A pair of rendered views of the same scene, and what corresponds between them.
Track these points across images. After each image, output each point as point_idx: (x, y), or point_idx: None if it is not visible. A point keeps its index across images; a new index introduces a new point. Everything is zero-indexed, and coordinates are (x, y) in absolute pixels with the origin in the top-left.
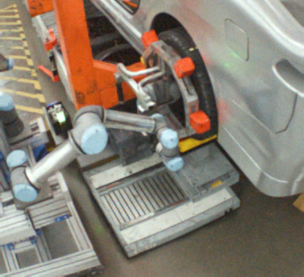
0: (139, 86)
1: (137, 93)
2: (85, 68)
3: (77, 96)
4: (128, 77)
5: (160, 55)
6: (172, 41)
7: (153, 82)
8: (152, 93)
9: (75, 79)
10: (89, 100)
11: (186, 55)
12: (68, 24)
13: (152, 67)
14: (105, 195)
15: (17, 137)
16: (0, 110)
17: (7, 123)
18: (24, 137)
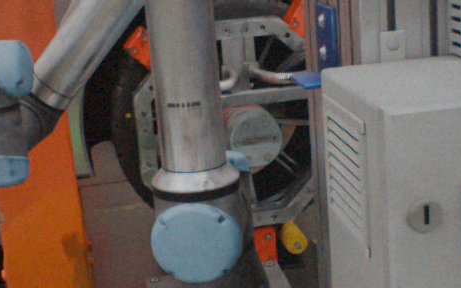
0: (289, 72)
1: (291, 90)
2: (75, 169)
3: (89, 265)
4: (230, 93)
5: (231, 36)
6: (222, 7)
7: (296, 58)
8: (267, 112)
9: (79, 203)
10: (92, 281)
11: (275, 6)
12: (52, 0)
13: (229, 69)
14: None
15: (274, 284)
16: (244, 176)
17: (253, 239)
18: (282, 272)
